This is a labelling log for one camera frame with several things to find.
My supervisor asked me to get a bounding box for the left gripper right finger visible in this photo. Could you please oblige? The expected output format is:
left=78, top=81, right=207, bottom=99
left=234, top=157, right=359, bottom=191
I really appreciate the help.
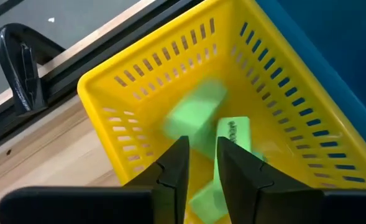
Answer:
left=217, top=136, right=324, bottom=224

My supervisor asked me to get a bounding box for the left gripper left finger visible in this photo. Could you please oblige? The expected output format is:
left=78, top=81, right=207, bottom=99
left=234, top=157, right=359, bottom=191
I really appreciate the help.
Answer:
left=124, top=136, right=190, bottom=224

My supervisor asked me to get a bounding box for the green eraser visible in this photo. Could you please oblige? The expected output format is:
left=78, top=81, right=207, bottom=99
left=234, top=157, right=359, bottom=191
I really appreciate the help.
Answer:
left=187, top=182, right=232, bottom=224
left=162, top=79, right=229, bottom=159
left=213, top=116, right=252, bottom=215

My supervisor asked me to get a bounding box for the yellow slotted plastic basket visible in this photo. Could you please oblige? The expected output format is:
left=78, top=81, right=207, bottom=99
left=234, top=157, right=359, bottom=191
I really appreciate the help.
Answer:
left=76, top=0, right=366, bottom=224

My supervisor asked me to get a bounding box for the teal plastic bin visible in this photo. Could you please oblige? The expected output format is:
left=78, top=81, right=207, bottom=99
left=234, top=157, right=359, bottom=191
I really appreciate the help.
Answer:
left=255, top=0, right=366, bottom=153

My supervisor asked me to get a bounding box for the black table clamp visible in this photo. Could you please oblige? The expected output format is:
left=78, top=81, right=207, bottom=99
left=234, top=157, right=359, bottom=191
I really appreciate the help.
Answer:
left=0, top=23, right=66, bottom=116

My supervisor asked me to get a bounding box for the black metal table frame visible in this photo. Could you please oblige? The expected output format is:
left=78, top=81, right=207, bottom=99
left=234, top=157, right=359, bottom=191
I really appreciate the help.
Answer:
left=0, top=0, right=208, bottom=156

